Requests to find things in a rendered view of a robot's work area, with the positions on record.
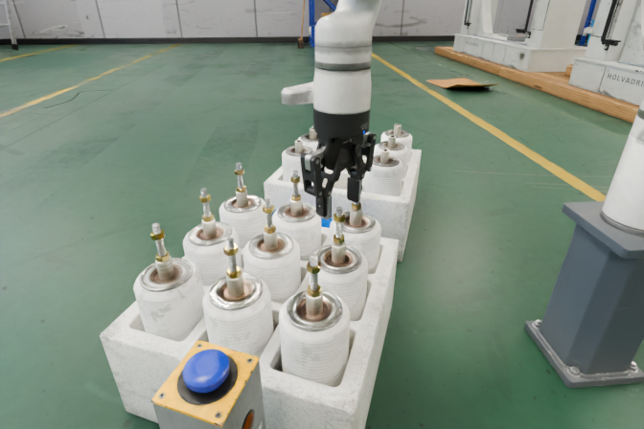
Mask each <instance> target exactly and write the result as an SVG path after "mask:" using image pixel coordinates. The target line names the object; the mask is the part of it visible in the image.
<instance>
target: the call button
mask: <svg viewBox="0 0 644 429"><path fill-rule="evenodd" d="M229 370H230V366H229V360H228V357H227V355H226V354H225V353H224V352H222V351H221V350H214V349H210V350H202V351H200V352H198V353H196V354H195V355H193V356H192V357H191V358H190V359H189V360H188V361H187V363H186V364H185V366H184V369H183V378H184V382H185V385H186V386H187V387H188V388H189V389H190V390H192V391H194V392H198V393H210V392H212V391H213V390H215V389H217V388H218V387H219V386H220V385H221V384H222V383H223V382H224V381H225V379H226V378H227V376H228V374H229Z"/></svg>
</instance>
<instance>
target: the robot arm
mask: <svg viewBox="0 0 644 429"><path fill-rule="evenodd" d="M380 4H381V0H338V4H337V7H336V10H335V12H333V13H332V14H329V15H327V16H324V17H322V18H321V19H319V20H318V22H317V24H316V27H315V43H314V44H315V72H314V80H313V82H309V83H304V84H300V85H295V86H291V87H286V88H284V89H283V91H282V103H283V104H288V105H295V104H307V103H313V128H314V131H315V132H316V134H317V135H318V138H319V141H318V145H317V148H316V151H314V152H313V153H311V154H308V153H306V152H303V153H302V154H301V157H300V160H301V169H302V177H303V185H304V192H306V193H308V194H310V195H313V196H315V205H316V206H315V208H316V213H317V214H318V216H319V217H322V218H324V219H326V220H328V219H330V218H331V217H332V196H331V194H332V191H333V187H334V183H335V182H337V181H338V180H339V177H340V174H341V172H342V171H343V170H345V169H346V170H347V172H348V174H349V175H350V176H349V177H347V198H348V199H349V200H351V201H353V202H356V203H357V202H358V201H360V196H361V186H362V179H363V178H364V176H365V172H366V171H371V169H372V166H373V158H374V151H375V143H376V134H375V133H371V132H368V131H369V124H370V107H371V91H372V82H371V54H372V32H373V29H374V26H375V23H376V20H377V17H378V14H379V10H380ZM363 155H365V156H366V157H367V159H366V163H364V162H363V159H362V156H363ZM325 167H326V169H329V170H332V171H333V173H332V174H329V173H327V172H325ZM324 178H326V179H327V180H328V181H327V184H326V187H322V184H323V181H324ZM311 182H312V183H313V186H312V185H311ZM600 216H601V218H602V219H603V220H604V221H605V222H607V223H608V224H609V225H610V226H612V227H614V228H616V229H618V230H621V231H623V232H626V233H629V234H632V235H636V236H641V237H644V99H643V100H642V102H641V104H640V105H639V108H638V111H637V114H636V116H635V119H634V122H633V124H632V129H631V132H630V134H629V137H628V140H627V143H626V144H625V147H624V150H623V152H622V155H621V158H620V160H619V163H618V166H617V169H616V171H615V174H614V176H613V178H612V181H611V184H610V186H609V191H608V193H607V196H606V199H605V202H604V204H603V207H602V210H601V212H600Z"/></svg>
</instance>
